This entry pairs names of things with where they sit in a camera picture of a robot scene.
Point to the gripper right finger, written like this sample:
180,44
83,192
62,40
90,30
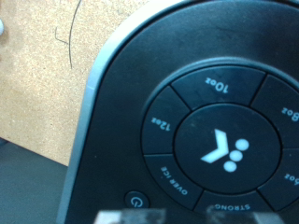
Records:
243,218

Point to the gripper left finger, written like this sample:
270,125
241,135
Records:
134,217

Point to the black Keurig coffee machine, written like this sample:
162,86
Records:
187,124

